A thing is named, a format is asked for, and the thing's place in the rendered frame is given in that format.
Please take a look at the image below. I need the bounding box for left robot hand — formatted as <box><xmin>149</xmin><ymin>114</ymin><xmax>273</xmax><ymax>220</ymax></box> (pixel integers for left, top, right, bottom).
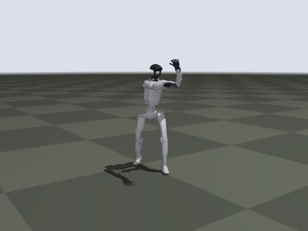
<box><xmin>169</xmin><ymin>59</ymin><xmax>181</xmax><ymax>71</ymax></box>

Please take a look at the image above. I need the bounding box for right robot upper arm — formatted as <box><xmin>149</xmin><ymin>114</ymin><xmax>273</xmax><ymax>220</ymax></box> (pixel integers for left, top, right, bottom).
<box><xmin>143</xmin><ymin>80</ymin><xmax>158</xmax><ymax>91</ymax></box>

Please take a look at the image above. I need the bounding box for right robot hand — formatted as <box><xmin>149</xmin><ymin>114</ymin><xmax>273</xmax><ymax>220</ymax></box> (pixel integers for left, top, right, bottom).
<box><xmin>164</xmin><ymin>82</ymin><xmax>178</xmax><ymax>88</ymax></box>

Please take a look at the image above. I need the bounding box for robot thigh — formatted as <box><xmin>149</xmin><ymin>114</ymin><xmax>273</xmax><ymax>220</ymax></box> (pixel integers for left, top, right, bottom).
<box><xmin>135</xmin><ymin>113</ymin><xmax>145</xmax><ymax>144</ymax></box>
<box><xmin>156</xmin><ymin>111</ymin><xmax>167</xmax><ymax>144</ymax></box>

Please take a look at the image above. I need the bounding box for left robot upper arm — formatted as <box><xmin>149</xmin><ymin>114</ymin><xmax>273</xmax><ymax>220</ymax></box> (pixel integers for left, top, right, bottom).
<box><xmin>161</xmin><ymin>80</ymin><xmax>181</xmax><ymax>87</ymax></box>

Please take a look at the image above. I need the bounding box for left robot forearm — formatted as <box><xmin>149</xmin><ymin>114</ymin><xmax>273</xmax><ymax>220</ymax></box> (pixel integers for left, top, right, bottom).
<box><xmin>176</xmin><ymin>69</ymin><xmax>182</xmax><ymax>82</ymax></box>

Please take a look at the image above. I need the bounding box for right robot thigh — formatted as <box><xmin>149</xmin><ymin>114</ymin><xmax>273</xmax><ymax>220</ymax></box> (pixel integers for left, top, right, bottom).
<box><xmin>135</xmin><ymin>113</ymin><xmax>145</xmax><ymax>144</ymax></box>

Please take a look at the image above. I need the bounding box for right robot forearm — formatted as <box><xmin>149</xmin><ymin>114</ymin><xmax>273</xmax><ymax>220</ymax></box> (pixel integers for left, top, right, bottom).
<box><xmin>152</xmin><ymin>83</ymin><xmax>168</xmax><ymax>90</ymax></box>

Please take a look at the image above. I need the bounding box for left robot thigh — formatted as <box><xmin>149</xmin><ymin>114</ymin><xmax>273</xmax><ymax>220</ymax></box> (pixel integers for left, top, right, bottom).
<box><xmin>156</xmin><ymin>111</ymin><xmax>167</xmax><ymax>144</ymax></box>

